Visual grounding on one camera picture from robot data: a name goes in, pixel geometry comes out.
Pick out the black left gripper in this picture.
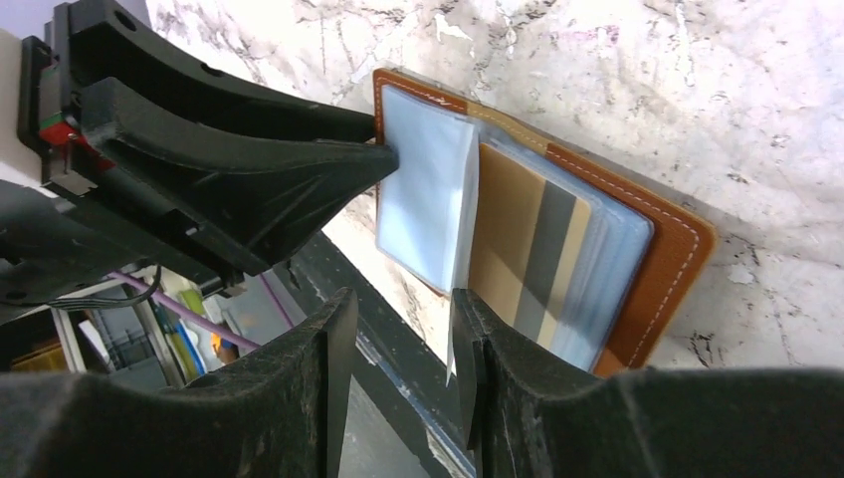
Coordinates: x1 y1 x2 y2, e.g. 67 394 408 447
16 1 398 298

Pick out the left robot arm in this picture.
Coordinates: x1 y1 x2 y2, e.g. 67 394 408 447
1 1 399 322

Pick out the brown leather card holder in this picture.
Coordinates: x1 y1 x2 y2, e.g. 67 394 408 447
373 69 718 377

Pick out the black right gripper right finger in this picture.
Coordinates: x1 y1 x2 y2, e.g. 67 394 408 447
451 289 843 477

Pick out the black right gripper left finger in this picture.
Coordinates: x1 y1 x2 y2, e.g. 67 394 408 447
1 288 358 477

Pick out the gold card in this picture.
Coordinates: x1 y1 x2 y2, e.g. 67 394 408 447
469 143 592 349

